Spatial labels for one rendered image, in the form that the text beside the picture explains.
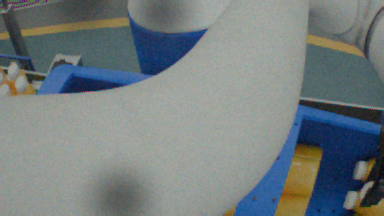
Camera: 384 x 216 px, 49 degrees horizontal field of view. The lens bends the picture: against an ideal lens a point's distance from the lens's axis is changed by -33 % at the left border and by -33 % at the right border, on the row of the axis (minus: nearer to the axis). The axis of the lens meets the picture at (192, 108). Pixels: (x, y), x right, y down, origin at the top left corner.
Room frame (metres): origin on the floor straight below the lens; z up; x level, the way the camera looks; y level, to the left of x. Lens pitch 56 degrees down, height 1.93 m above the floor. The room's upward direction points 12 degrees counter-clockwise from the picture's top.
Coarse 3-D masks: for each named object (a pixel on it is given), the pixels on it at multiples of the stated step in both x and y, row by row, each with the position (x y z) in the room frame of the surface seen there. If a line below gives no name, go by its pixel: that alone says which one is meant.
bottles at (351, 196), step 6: (318, 168) 0.39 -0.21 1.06; (354, 168) 0.37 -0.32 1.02; (354, 174) 0.35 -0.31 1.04; (348, 192) 0.32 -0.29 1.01; (354, 192) 0.29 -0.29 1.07; (360, 192) 0.29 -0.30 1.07; (348, 198) 0.29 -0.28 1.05; (354, 198) 0.28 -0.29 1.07; (348, 204) 0.27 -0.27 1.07; (354, 204) 0.27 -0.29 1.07; (354, 210) 0.27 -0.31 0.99; (360, 210) 0.24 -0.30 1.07
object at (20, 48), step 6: (12, 6) 1.10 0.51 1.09; (6, 12) 1.08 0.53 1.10; (12, 12) 1.10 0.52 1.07; (6, 18) 1.08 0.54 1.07; (12, 18) 1.09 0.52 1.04; (6, 24) 1.09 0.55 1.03; (12, 24) 1.08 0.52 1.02; (18, 24) 1.11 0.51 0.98; (12, 30) 1.08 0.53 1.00; (18, 30) 1.10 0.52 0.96; (12, 36) 1.08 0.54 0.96; (18, 36) 1.09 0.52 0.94; (12, 42) 1.09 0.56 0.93; (18, 42) 1.08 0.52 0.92; (24, 42) 1.11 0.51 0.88; (18, 48) 1.08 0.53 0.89; (24, 48) 1.10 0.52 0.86; (18, 54) 1.08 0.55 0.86; (24, 54) 1.09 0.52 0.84
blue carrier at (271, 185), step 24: (72, 72) 0.61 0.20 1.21; (96, 72) 0.60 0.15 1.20; (120, 72) 0.59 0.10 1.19; (312, 120) 0.47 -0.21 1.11; (336, 120) 0.40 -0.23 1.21; (360, 120) 0.40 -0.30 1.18; (288, 144) 0.37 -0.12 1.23; (312, 144) 0.46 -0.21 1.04; (336, 144) 0.44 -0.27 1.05; (360, 144) 0.41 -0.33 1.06; (288, 168) 0.34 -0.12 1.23; (336, 168) 0.40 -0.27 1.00; (264, 192) 0.31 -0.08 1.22; (312, 192) 0.38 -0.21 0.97; (336, 192) 0.35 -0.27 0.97
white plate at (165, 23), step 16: (144, 0) 0.93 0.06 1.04; (160, 0) 0.91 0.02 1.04; (176, 0) 0.90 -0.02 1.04; (192, 0) 0.89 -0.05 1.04; (208, 0) 0.88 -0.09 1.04; (224, 0) 0.87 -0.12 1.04; (144, 16) 0.87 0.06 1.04; (160, 16) 0.85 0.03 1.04; (176, 16) 0.84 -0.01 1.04; (192, 16) 0.83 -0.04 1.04; (208, 16) 0.82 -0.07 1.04; (176, 32) 0.79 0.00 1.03
